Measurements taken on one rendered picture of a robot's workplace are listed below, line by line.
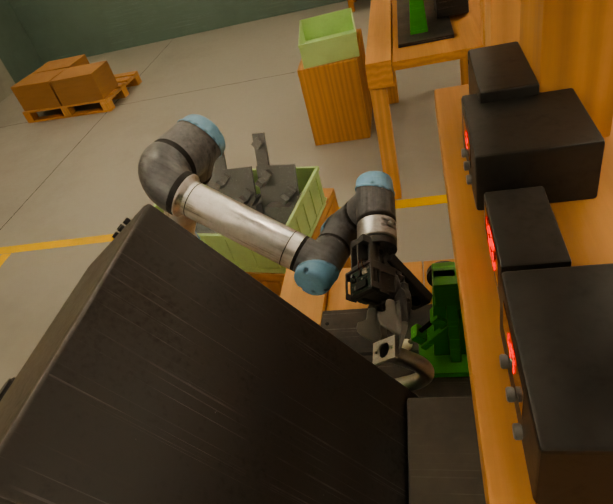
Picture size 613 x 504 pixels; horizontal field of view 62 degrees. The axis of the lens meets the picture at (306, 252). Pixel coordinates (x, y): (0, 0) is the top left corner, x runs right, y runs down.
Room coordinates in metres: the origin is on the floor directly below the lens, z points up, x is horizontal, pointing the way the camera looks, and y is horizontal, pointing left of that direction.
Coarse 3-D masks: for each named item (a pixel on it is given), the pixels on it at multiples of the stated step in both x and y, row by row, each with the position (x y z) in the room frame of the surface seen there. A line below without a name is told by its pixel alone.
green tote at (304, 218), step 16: (256, 176) 1.82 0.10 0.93; (304, 176) 1.72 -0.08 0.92; (256, 192) 1.83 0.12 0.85; (304, 192) 1.55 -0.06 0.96; (320, 192) 1.67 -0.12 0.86; (160, 208) 1.79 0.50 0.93; (304, 208) 1.51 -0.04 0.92; (320, 208) 1.64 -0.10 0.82; (288, 224) 1.39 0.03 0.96; (304, 224) 1.49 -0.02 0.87; (208, 240) 1.47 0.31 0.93; (224, 240) 1.44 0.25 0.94; (224, 256) 1.46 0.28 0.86; (240, 256) 1.43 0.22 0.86; (256, 256) 1.40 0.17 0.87; (272, 272) 1.38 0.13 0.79
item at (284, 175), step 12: (252, 144) 1.68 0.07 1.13; (264, 144) 1.68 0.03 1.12; (264, 156) 1.67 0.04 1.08; (264, 168) 1.66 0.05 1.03; (276, 168) 1.64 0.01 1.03; (288, 168) 1.62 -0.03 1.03; (276, 180) 1.63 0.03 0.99; (288, 180) 1.61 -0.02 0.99; (264, 192) 1.65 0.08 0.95; (276, 192) 1.62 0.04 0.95; (264, 204) 1.64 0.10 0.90; (276, 204) 1.59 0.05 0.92; (288, 204) 1.57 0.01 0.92; (276, 216) 1.55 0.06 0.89; (288, 216) 1.53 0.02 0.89
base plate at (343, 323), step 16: (336, 320) 0.97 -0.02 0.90; (352, 320) 0.95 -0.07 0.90; (416, 320) 0.89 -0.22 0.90; (336, 336) 0.92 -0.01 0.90; (352, 336) 0.90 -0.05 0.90; (368, 352) 0.83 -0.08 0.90; (416, 352) 0.79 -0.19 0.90; (384, 368) 0.77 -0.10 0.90; (400, 368) 0.76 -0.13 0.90; (432, 384) 0.69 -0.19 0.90; (448, 384) 0.68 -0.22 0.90; (464, 384) 0.67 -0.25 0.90
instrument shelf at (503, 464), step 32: (448, 96) 0.77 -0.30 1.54; (448, 128) 0.67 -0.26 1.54; (448, 160) 0.59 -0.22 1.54; (608, 160) 0.49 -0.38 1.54; (448, 192) 0.52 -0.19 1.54; (608, 192) 0.43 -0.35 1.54; (480, 224) 0.44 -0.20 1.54; (576, 224) 0.40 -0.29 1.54; (608, 224) 0.38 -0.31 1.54; (480, 256) 0.39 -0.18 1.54; (576, 256) 0.35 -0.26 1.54; (608, 256) 0.34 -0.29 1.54; (480, 288) 0.35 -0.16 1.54; (480, 320) 0.31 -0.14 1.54; (480, 352) 0.28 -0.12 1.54; (480, 384) 0.25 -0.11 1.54; (480, 416) 0.22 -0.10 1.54; (512, 416) 0.21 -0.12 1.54; (480, 448) 0.20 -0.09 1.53; (512, 448) 0.19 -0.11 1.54; (512, 480) 0.17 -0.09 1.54
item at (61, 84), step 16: (48, 64) 6.96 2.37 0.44; (64, 64) 6.72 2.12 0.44; (80, 64) 6.76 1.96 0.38; (96, 64) 6.28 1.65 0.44; (32, 80) 6.43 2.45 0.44; (48, 80) 6.22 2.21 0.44; (64, 80) 6.10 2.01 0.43; (80, 80) 6.03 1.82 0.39; (96, 80) 6.00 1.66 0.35; (112, 80) 6.25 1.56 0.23; (128, 80) 6.45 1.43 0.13; (16, 96) 6.42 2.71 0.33; (32, 96) 6.33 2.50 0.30; (48, 96) 6.23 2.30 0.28; (64, 96) 6.13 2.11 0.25; (80, 96) 6.06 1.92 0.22; (96, 96) 5.99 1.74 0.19; (112, 96) 6.07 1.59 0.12; (32, 112) 6.36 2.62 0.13; (64, 112) 6.19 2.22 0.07; (80, 112) 6.16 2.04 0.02; (96, 112) 6.02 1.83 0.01
